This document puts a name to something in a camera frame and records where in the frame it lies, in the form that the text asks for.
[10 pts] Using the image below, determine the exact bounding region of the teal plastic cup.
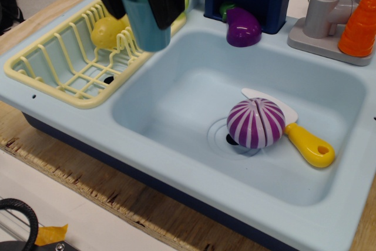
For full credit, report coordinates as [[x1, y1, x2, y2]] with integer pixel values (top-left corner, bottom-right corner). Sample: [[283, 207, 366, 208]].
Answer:
[[122, 0, 171, 52]]

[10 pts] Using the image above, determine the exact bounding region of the pale yellow drying rack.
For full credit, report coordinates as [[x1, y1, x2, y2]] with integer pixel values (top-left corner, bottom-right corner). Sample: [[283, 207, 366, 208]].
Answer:
[[3, 0, 187, 109]]

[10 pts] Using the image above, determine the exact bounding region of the light blue toy sink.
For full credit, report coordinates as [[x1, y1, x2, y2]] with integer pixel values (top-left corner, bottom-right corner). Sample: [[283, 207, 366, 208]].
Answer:
[[1, 0, 375, 250]]

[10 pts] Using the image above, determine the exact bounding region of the purple toy eggplant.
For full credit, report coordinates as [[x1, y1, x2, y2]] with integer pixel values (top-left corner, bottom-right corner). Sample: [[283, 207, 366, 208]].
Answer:
[[219, 2, 262, 48]]

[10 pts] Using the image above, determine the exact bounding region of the grey toy faucet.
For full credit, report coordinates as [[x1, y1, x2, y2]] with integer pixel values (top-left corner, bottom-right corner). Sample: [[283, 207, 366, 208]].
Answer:
[[287, 0, 372, 66]]

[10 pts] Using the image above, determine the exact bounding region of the purple striped toy onion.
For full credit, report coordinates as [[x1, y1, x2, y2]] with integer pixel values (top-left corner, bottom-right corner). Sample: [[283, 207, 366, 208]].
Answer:
[[227, 98, 286, 149]]

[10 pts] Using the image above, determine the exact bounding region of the orange toy carrot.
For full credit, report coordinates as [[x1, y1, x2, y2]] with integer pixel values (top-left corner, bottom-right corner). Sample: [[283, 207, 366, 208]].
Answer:
[[338, 0, 375, 57]]

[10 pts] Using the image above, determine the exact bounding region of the yellow tape piece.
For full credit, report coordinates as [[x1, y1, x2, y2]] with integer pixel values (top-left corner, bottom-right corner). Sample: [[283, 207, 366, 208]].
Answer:
[[35, 224, 69, 246]]

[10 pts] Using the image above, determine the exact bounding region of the yellow handled toy knife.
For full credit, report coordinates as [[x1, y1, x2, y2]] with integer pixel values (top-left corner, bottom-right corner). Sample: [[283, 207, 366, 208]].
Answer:
[[241, 88, 335, 168]]

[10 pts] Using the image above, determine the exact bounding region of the black cable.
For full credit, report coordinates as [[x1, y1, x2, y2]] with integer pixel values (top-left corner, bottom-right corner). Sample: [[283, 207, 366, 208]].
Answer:
[[0, 198, 39, 251]]

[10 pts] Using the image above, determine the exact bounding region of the grey metal bracket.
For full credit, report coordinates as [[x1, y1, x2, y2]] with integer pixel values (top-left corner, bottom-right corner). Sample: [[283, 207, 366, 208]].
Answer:
[[33, 241, 79, 251]]

